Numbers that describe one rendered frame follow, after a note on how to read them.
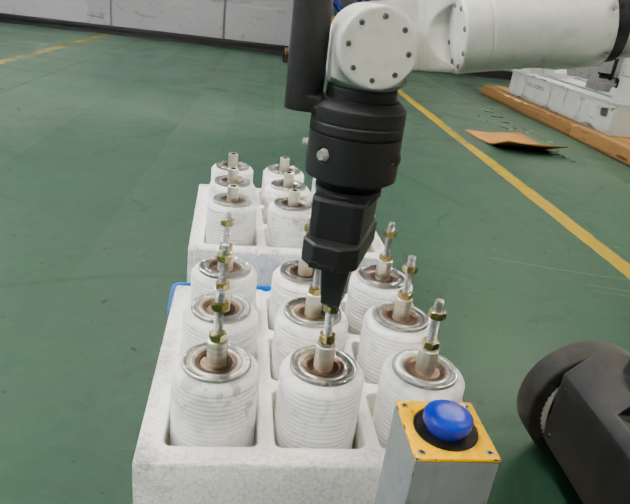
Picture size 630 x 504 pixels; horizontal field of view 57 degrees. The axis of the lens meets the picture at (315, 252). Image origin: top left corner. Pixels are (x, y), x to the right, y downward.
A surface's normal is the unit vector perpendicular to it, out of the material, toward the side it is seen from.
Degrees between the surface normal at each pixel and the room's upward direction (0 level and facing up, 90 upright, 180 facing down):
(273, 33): 90
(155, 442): 0
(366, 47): 90
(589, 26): 86
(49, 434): 0
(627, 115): 90
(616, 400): 45
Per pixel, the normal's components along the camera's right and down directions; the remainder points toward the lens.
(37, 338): 0.11, -0.91
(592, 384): -0.62, -0.69
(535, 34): 0.05, 0.45
